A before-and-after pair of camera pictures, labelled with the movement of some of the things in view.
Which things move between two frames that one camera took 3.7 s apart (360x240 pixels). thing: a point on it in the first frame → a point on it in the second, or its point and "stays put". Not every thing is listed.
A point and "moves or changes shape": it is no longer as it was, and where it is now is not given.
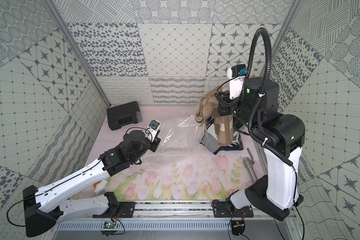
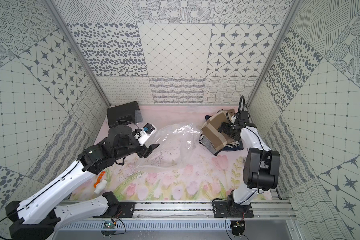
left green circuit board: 109,224 stays put
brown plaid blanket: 224,124 moves or changes shape
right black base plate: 220,210 stays put
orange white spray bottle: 99,186 stays put
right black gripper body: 230,107 → 230,130
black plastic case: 124,114 stays put
